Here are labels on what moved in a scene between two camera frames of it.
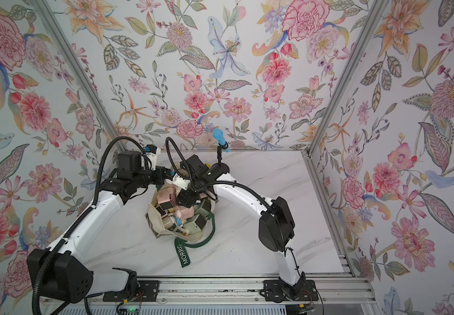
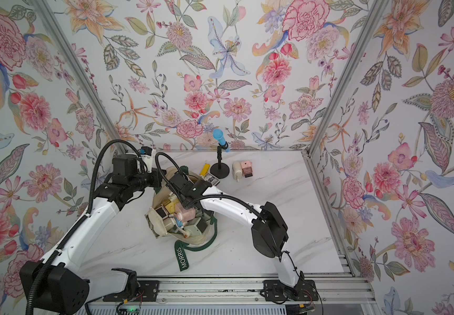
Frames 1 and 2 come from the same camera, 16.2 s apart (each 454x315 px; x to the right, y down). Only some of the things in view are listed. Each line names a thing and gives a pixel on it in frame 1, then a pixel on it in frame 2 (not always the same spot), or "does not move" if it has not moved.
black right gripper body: [193, 195] does not move
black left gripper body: [155, 176] does not move
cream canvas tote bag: [185, 226] does not move
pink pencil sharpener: [166, 198] → [247, 167]
